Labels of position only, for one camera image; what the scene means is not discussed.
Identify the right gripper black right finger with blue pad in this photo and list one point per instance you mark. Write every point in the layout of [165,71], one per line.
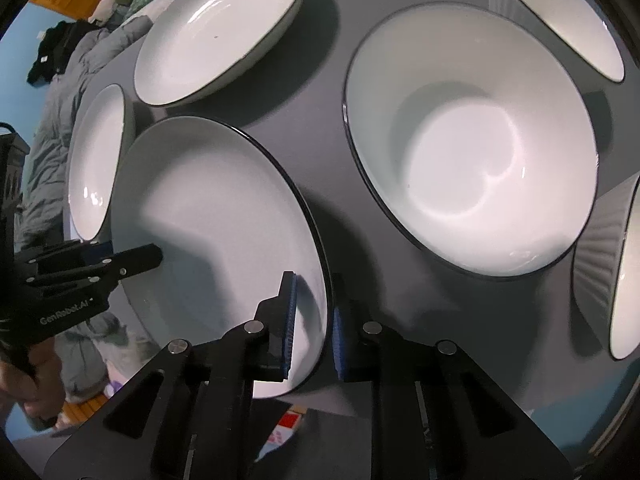
[435,413]

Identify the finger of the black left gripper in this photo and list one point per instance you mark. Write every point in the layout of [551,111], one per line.
[131,262]

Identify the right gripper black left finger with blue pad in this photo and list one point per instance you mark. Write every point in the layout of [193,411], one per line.
[186,414]

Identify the white plate dark rim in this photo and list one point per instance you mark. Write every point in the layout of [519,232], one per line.
[229,223]

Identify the ribbed white bowl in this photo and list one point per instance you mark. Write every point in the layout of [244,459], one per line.
[575,34]
[606,269]

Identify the white shallow plate top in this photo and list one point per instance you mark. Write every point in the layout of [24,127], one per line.
[197,47]

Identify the large white bowl dark rim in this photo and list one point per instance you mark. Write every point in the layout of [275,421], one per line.
[472,138]

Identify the person's left hand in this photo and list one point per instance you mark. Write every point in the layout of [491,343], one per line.
[41,395]

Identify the grey duvet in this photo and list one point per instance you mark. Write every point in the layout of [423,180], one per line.
[40,211]

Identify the black clothes pile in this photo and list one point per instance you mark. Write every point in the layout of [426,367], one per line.
[63,45]

